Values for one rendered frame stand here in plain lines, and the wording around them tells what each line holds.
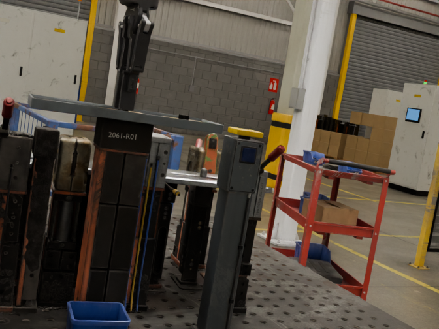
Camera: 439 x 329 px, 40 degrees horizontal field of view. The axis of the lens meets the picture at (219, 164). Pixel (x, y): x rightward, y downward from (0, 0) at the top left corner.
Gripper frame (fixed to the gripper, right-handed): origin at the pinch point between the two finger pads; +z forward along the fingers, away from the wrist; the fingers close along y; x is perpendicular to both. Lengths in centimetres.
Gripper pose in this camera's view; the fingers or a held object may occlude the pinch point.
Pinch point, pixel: (125, 91)
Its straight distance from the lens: 121.6
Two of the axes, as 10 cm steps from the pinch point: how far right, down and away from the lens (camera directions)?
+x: 8.6, 0.8, 5.0
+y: 4.8, 1.8, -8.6
